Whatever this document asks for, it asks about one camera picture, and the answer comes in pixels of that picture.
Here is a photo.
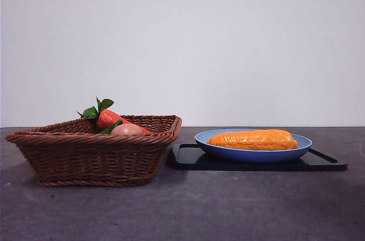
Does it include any orange corn cob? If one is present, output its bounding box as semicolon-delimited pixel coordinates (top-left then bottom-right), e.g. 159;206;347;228
207;129;299;151

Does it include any blue round plate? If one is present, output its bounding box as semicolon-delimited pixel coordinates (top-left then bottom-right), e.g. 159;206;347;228
194;129;314;164

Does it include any brown wicker basket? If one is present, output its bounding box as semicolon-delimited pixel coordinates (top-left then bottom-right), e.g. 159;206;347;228
5;115;183;187

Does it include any pinkish brown egg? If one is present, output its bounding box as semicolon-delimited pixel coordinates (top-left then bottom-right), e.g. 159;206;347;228
110;123;144;136

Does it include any green chili pepper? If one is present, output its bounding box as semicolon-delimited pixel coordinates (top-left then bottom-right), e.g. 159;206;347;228
98;119;124;135

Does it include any orange carrot with green leaves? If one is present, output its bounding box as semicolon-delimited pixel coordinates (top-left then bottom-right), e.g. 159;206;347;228
77;96;155;135

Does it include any black rectangular tray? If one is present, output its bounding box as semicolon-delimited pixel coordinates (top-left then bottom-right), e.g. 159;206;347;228
167;143;348;171

